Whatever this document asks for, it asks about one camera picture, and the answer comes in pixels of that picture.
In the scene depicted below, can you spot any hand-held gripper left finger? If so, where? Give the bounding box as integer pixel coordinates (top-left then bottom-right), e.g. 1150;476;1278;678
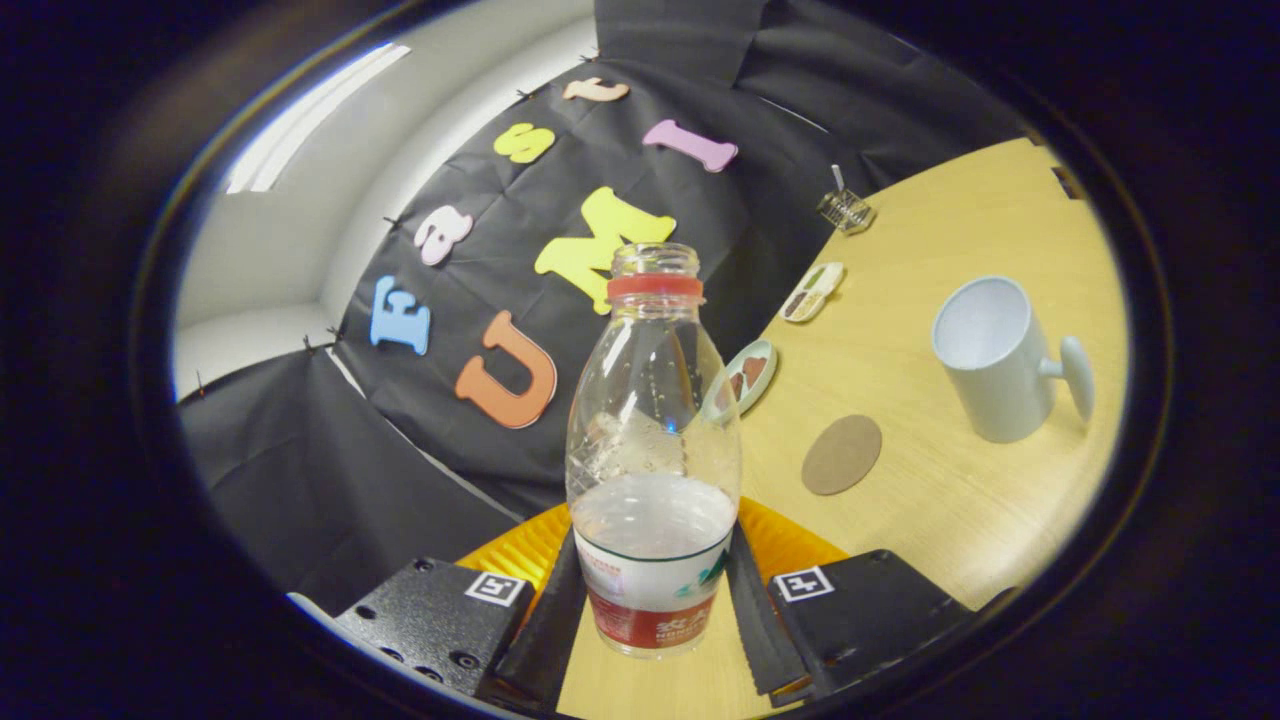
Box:
330;500;591;716

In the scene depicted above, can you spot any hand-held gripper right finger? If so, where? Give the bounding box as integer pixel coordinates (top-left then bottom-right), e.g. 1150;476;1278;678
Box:
725;497;1016;709

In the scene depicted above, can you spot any clear plastic juice bottle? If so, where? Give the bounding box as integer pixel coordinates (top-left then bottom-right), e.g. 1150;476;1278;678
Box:
565;242;743;659

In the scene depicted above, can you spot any round brown coaster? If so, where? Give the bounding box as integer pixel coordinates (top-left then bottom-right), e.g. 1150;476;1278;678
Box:
801;414;884;497

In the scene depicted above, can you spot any white cup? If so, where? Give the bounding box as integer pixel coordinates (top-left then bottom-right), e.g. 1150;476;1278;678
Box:
931;276;1095;445

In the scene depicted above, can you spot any wooden table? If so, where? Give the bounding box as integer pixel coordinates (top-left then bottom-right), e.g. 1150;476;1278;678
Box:
555;137;1131;720

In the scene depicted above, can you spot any pale green plate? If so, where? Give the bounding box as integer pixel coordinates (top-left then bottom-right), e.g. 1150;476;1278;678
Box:
700;338;779;421

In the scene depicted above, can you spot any white divided bean tray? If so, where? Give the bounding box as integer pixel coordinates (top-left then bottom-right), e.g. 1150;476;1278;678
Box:
779;262;846;324

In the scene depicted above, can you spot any long ceiling light panel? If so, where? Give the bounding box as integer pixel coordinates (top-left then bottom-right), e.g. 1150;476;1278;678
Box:
225;42;413;195

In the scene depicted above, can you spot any metal wire holder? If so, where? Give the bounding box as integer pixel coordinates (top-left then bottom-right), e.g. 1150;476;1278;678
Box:
816;186;877;236

